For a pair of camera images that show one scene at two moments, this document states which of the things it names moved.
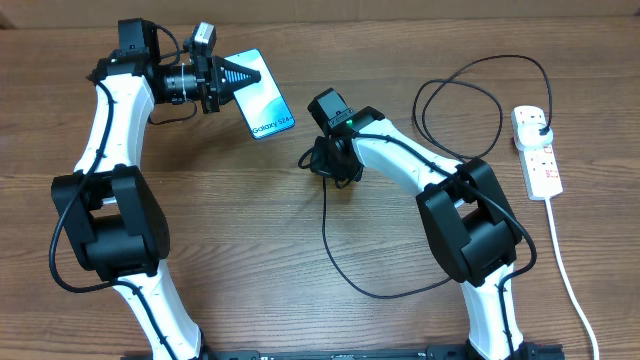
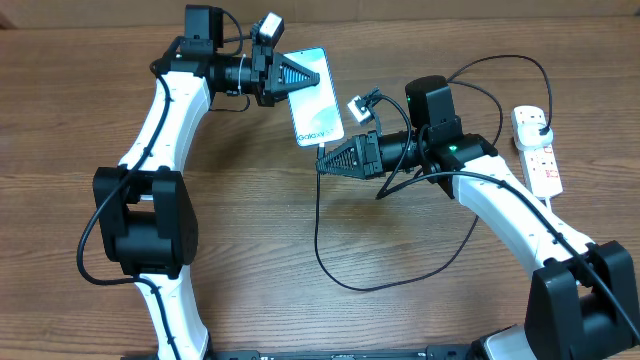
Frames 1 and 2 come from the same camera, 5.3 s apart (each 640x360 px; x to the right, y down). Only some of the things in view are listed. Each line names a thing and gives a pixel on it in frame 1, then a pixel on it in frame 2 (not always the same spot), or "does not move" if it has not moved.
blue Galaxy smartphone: x=262 y=102 -> x=316 y=112
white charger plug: x=528 y=137 does not move
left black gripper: x=222 y=91 -> x=267 y=94
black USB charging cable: x=433 y=84 -> x=452 y=79
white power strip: x=539 y=166 does not move
